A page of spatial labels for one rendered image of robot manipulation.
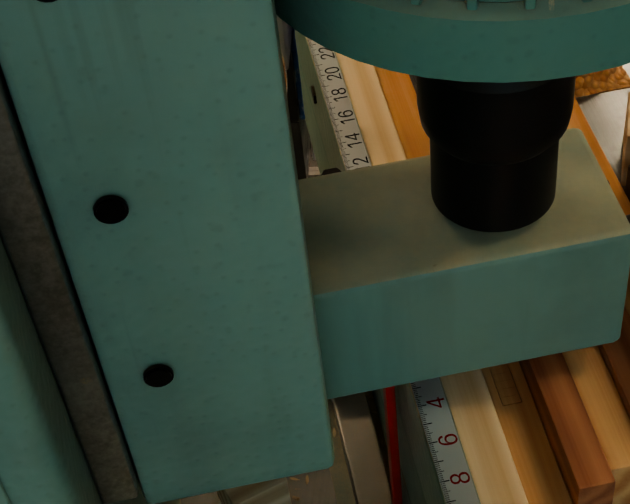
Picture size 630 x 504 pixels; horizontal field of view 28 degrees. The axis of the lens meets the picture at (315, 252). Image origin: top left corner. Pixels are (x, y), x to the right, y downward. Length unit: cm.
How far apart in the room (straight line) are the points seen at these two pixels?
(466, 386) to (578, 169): 11
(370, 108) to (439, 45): 34
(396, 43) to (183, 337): 14
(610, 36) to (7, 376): 21
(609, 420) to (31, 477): 25
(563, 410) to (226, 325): 17
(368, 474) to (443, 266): 23
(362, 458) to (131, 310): 30
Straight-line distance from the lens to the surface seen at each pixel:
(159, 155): 39
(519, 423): 57
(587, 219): 52
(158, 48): 36
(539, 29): 36
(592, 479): 54
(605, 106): 78
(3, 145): 38
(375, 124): 69
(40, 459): 43
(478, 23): 36
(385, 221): 52
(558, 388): 56
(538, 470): 56
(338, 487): 72
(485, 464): 54
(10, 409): 41
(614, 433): 56
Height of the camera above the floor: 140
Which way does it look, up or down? 46 degrees down
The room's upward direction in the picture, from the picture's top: 7 degrees counter-clockwise
